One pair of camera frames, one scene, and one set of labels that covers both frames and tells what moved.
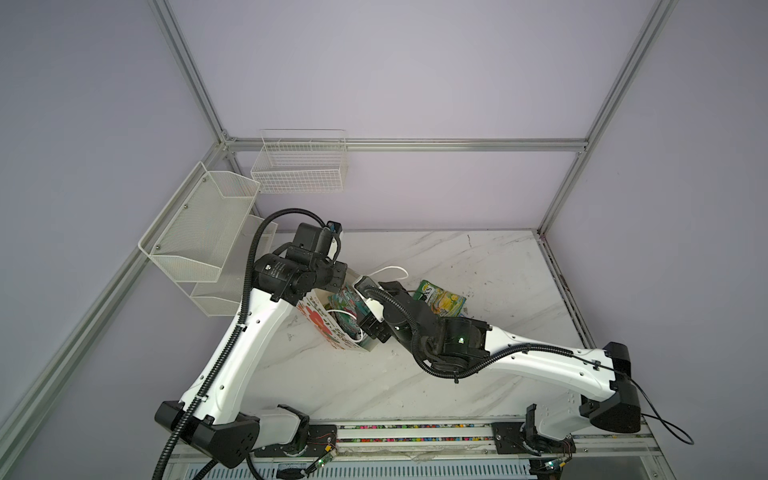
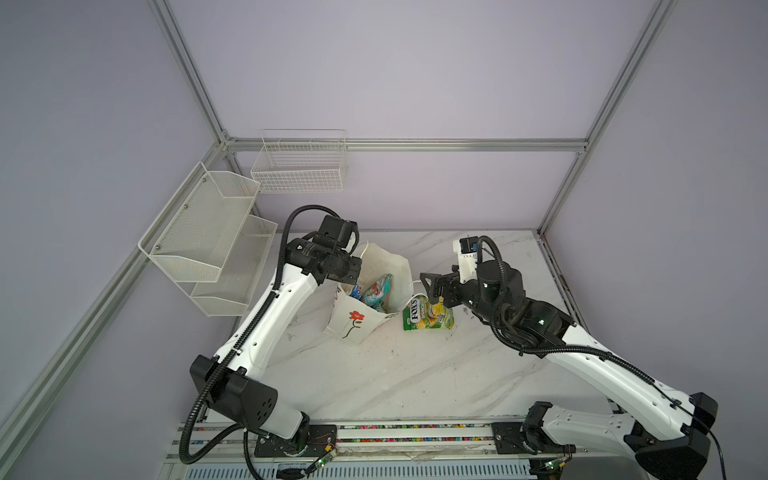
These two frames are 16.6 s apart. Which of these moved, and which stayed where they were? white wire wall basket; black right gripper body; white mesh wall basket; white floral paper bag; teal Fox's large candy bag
Moved: teal Fox's large candy bag; black right gripper body; white floral paper bag
Stayed: white mesh wall basket; white wire wall basket
